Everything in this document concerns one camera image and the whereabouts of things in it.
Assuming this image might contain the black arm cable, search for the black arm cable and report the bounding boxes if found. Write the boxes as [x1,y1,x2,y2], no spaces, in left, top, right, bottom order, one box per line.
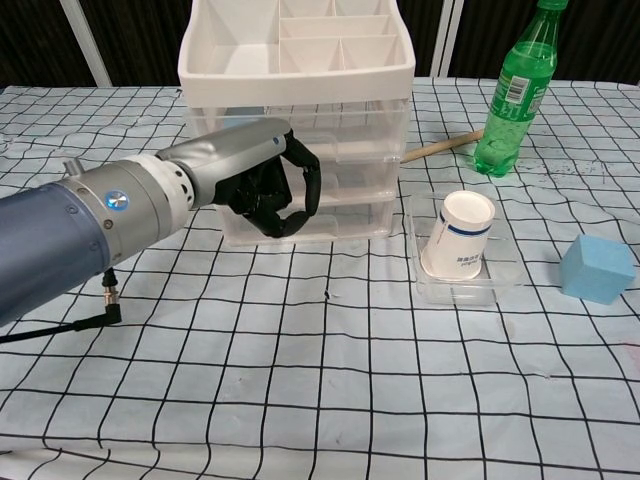
[0,267,125,345]

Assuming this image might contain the black pleated curtain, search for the black pleated curtain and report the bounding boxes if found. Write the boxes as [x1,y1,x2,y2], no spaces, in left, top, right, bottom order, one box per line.
[0,0,640,89]

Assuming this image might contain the large blue foam cube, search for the large blue foam cube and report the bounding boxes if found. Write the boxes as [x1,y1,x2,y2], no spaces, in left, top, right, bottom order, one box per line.
[558,233,636,305]

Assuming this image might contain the clear plastic drawer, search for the clear plastic drawer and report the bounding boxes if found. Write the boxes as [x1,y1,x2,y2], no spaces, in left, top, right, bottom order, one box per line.
[222,197,394,247]
[214,159,401,204]
[187,102,406,164]

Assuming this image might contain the wooden stick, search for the wooden stick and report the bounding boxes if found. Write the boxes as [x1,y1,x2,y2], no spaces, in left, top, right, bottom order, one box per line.
[402,128,486,164]

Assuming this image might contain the white screen frame post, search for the white screen frame post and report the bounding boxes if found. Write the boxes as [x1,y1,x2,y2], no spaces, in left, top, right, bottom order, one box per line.
[63,0,112,87]
[428,0,465,78]

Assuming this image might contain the white paper cup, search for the white paper cup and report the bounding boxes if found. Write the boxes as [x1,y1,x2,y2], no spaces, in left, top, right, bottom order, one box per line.
[419,190,497,281]

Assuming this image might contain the white drawer organizer frame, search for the white drawer organizer frame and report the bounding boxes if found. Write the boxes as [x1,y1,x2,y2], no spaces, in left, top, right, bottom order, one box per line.
[178,0,416,247]

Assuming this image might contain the checkered tablecloth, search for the checkered tablecloth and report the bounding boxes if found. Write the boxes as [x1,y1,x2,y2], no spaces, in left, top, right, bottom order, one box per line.
[0,74,640,480]

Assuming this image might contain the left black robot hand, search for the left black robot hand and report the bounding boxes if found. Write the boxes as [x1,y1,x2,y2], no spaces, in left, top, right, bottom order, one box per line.
[154,118,322,240]

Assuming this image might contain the clear plastic tray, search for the clear plastic tray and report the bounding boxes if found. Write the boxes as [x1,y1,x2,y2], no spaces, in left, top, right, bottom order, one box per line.
[407,192,526,306]

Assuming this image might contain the green plastic bottle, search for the green plastic bottle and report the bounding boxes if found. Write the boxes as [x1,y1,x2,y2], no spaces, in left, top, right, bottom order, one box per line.
[472,0,560,177]

